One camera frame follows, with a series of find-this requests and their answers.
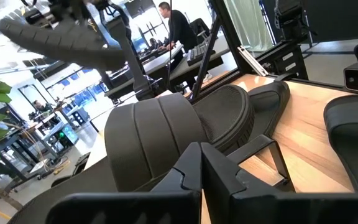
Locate black office chair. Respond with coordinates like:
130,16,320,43
189,17,211,39

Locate pale curtain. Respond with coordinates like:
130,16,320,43
223,0,275,53

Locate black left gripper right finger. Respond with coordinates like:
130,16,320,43
201,142,358,224

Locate person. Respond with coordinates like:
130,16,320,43
32,99,55,115
158,1,199,63

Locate black control box white labels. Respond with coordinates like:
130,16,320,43
271,43,310,81

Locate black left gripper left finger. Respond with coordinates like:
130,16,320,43
45,142,203,224

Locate grey desk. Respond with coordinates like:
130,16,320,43
168,49,225,91
104,43,186,100

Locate black mounted device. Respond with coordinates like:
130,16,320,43
273,0,319,44

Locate black keyboard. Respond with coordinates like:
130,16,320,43
186,42,217,67

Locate computer case lit fans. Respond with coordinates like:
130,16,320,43
58,123,80,147

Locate wooden shelf black metal frame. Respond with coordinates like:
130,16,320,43
84,77,295,224

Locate silver aluminium bracket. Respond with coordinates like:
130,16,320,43
237,45,269,77

